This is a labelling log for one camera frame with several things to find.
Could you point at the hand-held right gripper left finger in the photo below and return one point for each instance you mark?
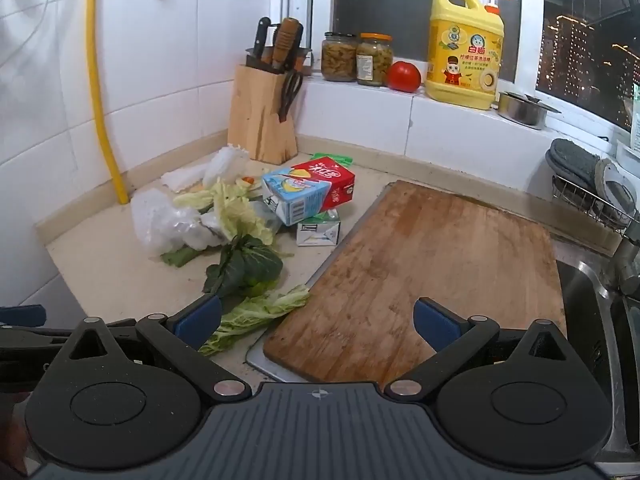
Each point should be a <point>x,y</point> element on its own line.
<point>200,317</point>

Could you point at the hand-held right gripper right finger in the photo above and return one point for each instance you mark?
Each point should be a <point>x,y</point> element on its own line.
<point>432,322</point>

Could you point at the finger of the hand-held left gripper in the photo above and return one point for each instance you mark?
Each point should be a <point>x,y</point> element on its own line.
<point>30,337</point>
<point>22,315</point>

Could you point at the looped white foam net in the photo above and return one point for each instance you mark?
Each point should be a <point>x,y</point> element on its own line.
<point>205,232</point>

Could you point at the large orange peel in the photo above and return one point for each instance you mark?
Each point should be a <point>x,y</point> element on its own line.
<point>247,180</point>

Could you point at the white green milk carton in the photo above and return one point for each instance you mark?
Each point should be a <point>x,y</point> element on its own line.
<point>317,232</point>

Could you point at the domed white foam net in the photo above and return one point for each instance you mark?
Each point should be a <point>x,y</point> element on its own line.
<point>225,165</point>

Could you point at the green pouch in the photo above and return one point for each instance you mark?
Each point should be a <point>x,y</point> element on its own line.
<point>340,159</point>

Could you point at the long pale cabbage leaf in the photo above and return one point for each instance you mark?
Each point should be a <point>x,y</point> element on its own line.
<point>260,310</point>

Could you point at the wooden cutting board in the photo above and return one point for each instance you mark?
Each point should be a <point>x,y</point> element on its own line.
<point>425,260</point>

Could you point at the dark green leaf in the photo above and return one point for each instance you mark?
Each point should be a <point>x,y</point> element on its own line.
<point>177,256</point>
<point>245,265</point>

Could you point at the clear plastic bag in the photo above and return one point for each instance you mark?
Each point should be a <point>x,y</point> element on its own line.
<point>155,220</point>

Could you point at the flat white foam net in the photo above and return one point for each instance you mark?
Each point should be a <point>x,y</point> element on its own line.
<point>180,180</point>

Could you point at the blue carton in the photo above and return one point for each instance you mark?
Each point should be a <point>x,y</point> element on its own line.
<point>295,195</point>

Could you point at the red carton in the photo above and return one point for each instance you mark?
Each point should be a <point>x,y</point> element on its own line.
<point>335,180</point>

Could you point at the steel faucet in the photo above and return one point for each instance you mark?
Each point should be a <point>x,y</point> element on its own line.
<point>627,265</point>

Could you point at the wooden knife block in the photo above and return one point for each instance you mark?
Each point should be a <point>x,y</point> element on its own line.
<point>255,110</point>

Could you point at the black scissors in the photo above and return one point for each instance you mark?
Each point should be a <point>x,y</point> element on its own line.
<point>285,110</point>

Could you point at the steel pot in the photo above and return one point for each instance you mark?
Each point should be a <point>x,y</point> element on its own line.
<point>520,112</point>

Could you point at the yellow pipe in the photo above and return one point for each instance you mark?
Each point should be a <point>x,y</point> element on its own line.
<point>100,85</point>

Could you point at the red tomato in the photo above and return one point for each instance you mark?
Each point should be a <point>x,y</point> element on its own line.
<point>404,76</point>

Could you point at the yellow detergent bottle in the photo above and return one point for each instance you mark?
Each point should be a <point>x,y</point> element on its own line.
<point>462,60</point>

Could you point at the glass pickle jar orange lid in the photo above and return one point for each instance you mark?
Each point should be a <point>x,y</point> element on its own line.
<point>374,62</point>

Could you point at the white plastic container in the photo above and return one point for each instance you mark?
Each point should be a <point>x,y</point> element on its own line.
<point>634,130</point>

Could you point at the glass jar with pasta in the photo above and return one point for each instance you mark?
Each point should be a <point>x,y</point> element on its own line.
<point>339,60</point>

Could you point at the window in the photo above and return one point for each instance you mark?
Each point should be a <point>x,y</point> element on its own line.
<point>400,10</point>

